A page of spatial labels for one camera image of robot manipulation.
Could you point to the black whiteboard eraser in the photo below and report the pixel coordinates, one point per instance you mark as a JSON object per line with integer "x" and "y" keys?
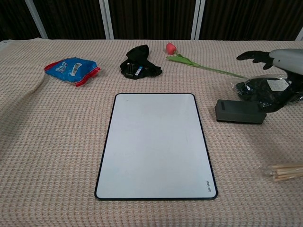
{"x": 239, "y": 111}

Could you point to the blue red snack packet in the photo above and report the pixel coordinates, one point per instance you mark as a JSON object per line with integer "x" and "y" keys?
{"x": 71, "y": 69}

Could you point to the pink artificial tulip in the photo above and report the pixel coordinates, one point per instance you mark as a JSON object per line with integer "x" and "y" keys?
{"x": 171, "y": 48}

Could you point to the clear bag with black item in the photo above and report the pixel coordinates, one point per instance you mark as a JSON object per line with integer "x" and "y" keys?
{"x": 255, "y": 91}

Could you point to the white dry-erase board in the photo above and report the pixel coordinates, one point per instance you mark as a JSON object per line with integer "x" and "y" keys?
{"x": 154, "y": 153}

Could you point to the beige waffle tablecloth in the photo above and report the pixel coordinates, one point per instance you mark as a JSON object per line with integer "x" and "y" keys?
{"x": 47, "y": 142}

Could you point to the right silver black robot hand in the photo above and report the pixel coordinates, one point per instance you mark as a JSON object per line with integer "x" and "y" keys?
{"x": 286, "y": 59}

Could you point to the white partition frame post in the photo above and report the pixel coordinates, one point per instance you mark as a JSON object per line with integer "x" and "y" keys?
{"x": 198, "y": 19}
{"x": 106, "y": 19}
{"x": 300, "y": 36}
{"x": 36, "y": 19}

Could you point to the bamboo stick bundle in plastic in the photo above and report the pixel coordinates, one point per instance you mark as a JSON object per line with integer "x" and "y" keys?
{"x": 288, "y": 171}

